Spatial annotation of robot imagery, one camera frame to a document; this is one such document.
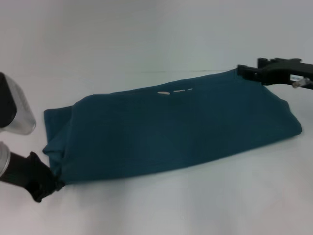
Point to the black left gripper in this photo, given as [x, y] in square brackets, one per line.
[31, 175]

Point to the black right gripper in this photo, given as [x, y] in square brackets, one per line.
[286, 73]

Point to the teal blue shirt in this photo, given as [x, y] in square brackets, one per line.
[171, 134]

